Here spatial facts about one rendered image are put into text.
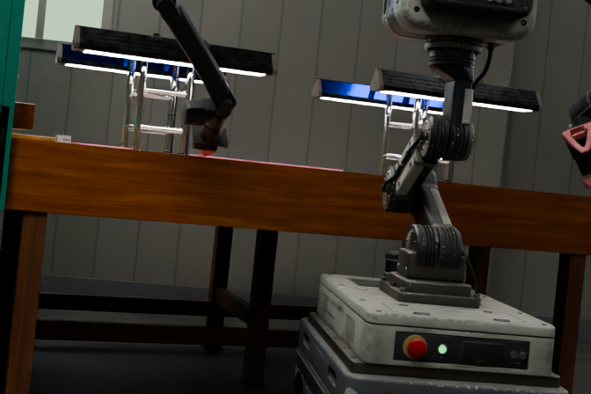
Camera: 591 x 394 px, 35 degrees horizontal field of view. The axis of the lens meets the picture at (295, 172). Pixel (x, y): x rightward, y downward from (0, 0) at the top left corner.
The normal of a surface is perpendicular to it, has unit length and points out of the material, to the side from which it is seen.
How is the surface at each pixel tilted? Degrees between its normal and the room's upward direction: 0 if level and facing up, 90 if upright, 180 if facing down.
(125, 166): 90
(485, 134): 90
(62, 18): 90
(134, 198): 90
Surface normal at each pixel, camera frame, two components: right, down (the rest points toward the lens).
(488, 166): 0.13, 0.02
